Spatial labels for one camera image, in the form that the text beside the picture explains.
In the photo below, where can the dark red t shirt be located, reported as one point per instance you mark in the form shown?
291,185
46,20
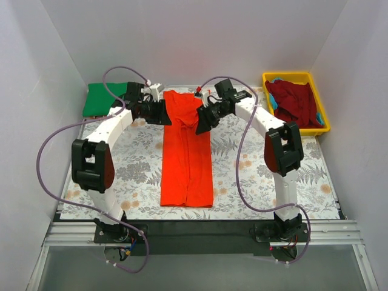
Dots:
295,104

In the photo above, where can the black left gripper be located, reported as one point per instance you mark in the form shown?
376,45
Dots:
156,111

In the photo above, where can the yellow plastic bin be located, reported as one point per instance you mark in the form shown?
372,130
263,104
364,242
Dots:
293,97

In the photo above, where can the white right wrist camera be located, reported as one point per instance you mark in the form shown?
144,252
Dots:
203,95

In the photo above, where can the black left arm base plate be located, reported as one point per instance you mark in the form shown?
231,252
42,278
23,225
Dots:
136,233

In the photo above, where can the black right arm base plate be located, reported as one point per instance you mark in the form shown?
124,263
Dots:
263,235

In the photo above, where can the folded green t shirt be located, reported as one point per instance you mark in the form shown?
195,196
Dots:
99,100

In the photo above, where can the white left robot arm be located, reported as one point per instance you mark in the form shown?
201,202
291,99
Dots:
92,163

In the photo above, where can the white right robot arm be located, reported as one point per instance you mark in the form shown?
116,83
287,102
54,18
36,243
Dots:
283,151

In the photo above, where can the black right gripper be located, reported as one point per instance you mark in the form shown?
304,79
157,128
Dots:
208,114

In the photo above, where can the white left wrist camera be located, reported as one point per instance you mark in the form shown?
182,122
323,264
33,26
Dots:
154,90

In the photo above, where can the aluminium frame rail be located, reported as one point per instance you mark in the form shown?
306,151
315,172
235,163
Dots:
203,258

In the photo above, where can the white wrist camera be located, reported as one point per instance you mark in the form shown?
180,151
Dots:
203,95
154,90

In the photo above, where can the orange t shirt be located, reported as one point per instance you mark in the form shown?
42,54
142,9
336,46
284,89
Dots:
187,177

